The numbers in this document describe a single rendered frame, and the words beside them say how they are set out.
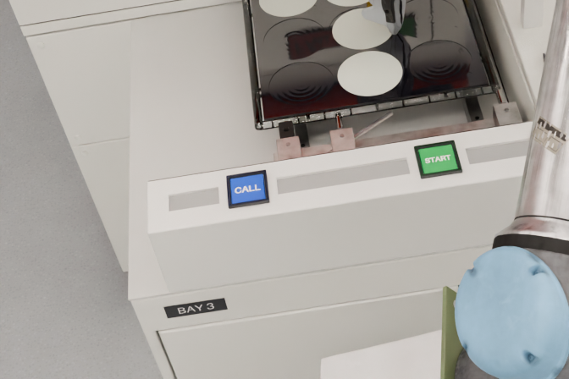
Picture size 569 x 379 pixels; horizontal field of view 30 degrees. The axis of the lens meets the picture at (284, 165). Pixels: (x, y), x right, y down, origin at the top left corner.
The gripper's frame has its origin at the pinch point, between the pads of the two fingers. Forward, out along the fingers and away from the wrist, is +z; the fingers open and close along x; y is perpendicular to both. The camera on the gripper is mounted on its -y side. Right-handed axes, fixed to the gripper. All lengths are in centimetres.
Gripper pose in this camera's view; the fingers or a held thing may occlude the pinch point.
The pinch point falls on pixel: (399, 27)
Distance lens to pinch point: 171.7
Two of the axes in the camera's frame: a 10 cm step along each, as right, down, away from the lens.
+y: -9.3, -1.8, 3.3
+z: 1.3, 6.6, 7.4
